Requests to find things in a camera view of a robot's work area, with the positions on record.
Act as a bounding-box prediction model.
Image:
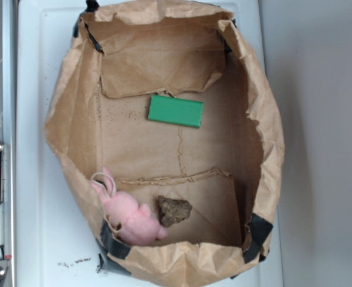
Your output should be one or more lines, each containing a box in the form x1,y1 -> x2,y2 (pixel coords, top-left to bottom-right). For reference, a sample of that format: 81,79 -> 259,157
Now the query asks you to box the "green rectangular block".
148,95 -> 204,128

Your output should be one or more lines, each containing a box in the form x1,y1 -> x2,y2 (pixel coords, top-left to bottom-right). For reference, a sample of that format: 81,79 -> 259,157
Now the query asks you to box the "brown paper bag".
44,1 -> 284,286

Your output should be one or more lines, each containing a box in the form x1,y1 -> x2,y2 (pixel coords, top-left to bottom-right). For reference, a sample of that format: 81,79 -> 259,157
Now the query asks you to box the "brown rock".
158,196 -> 192,228

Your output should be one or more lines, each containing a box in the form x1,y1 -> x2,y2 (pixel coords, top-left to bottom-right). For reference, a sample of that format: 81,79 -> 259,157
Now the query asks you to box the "pink plush bunny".
90,167 -> 168,246

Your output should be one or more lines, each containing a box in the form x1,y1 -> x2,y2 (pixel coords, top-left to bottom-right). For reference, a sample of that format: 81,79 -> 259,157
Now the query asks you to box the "aluminium frame rail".
0,1 -> 17,286

